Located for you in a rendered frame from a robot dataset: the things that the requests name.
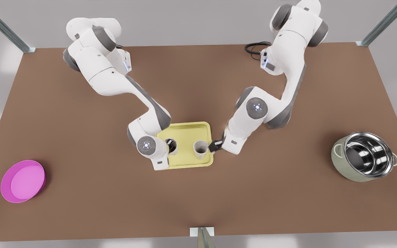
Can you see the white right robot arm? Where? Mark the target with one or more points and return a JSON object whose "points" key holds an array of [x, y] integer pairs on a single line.
{"points": [[105, 74]]}

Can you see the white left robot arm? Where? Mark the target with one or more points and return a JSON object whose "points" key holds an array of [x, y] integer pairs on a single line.
{"points": [[288, 69]]}

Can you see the white cup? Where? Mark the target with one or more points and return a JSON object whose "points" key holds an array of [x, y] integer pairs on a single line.
{"points": [[200, 150], [173, 151]]}

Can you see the steel pot with green outside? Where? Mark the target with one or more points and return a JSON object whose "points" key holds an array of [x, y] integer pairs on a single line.
{"points": [[365, 156]]}

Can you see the silver frame post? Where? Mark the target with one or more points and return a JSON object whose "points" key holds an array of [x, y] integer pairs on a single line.
{"points": [[384, 22], [203, 237], [3, 26]]}

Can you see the yellow rectangular tray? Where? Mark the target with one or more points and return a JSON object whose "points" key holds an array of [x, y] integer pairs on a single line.
{"points": [[188, 137]]}

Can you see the magenta round bowl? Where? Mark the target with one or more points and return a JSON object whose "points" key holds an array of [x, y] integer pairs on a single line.
{"points": [[22, 181]]}

